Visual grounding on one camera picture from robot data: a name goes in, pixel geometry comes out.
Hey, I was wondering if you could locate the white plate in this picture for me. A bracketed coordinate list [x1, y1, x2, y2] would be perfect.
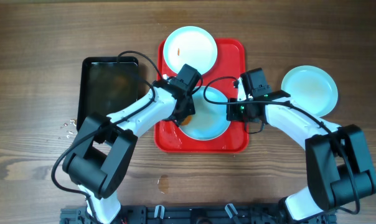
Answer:
[162, 26, 218, 75]
[179, 86, 231, 141]
[281, 65, 339, 117]

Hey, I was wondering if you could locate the black water tray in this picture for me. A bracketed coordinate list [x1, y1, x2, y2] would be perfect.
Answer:
[77, 57, 138, 129]

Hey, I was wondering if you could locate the orange green scrub sponge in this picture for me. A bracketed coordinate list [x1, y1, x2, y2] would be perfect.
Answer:
[180, 115, 192, 126]

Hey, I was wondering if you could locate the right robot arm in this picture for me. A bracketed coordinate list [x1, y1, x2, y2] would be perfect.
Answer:
[227, 90, 376, 223]

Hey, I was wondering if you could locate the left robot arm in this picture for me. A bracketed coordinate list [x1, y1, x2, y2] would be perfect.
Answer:
[57, 85, 197, 223]

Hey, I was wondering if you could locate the red plastic tray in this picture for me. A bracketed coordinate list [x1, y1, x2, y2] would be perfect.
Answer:
[154, 38, 250, 153]

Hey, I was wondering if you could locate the right black cable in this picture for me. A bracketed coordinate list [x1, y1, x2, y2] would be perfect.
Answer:
[202, 76, 362, 215]

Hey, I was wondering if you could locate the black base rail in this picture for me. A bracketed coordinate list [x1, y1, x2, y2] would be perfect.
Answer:
[59, 202, 337, 224]

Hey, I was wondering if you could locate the left black cable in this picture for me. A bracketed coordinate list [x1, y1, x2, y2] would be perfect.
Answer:
[50, 50, 204, 224]

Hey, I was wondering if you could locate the white plate top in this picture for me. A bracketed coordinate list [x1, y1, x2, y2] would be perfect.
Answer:
[162, 26, 218, 75]

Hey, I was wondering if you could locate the black cable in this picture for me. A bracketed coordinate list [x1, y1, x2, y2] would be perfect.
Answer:
[50, 50, 204, 224]
[202, 76, 362, 215]

